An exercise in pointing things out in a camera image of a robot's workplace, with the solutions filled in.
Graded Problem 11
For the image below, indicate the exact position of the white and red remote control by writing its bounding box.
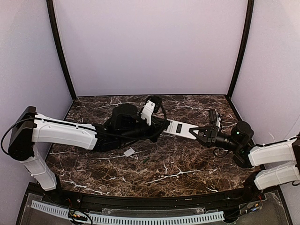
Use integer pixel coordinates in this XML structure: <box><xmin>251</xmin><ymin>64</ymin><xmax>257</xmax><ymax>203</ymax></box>
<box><xmin>164</xmin><ymin>120</ymin><xmax>198</xmax><ymax>140</ymax></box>

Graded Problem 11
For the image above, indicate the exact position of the white battery cover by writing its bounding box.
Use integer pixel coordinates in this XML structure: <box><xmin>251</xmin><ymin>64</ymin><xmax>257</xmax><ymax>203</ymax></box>
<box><xmin>124</xmin><ymin>148</ymin><xmax>135</xmax><ymax>157</ymax></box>

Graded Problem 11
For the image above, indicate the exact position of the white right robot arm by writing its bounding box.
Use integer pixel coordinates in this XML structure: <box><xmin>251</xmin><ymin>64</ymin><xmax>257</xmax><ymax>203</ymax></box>
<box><xmin>189</xmin><ymin>121</ymin><xmax>300</xmax><ymax>190</ymax></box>

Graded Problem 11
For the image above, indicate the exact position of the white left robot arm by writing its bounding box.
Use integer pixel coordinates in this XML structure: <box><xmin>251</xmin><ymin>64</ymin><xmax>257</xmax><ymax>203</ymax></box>
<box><xmin>5</xmin><ymin>104</ymin><xmax>170</xmax><ymax>192</ymax></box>

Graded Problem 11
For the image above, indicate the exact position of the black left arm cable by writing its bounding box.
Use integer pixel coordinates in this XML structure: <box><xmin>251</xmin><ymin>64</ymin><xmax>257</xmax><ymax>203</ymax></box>
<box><xmin>103</xmin><ymin>103</ymin><xmax>167</xmax><ymax>141</ymax></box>

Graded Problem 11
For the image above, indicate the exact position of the white slotted cable duct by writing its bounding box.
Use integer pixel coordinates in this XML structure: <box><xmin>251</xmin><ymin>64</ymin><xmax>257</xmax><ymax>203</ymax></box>
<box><xmin>30</xmin><ymin>200</ymin><xmax>225</xmax><ymax>225</ymax></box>

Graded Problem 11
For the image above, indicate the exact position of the black right corner post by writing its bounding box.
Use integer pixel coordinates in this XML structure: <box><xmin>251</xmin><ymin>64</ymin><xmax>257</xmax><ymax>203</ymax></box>
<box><xmin>227</xmin><ymin>0</ymin><xmax>255</xmax><ymax>99</ymax></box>

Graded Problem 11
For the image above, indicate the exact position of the black corner post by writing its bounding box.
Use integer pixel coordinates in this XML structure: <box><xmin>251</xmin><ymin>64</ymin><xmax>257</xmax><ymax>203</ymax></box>
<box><xmin>227</xmin><ymin>0</ymin><xmax>255</xmax><ymax>99</ymax></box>
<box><xmin>46</xmin><ymin>0</ymin><xmax>77</xmax><ymax>101</ymax></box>

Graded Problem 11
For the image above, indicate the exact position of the black left corner post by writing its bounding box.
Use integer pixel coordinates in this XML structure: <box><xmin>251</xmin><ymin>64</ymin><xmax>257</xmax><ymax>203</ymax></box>
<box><xmin>46</xmin><ymin>0</ymin><xmax>77</xmax><ymax>101</ymax></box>

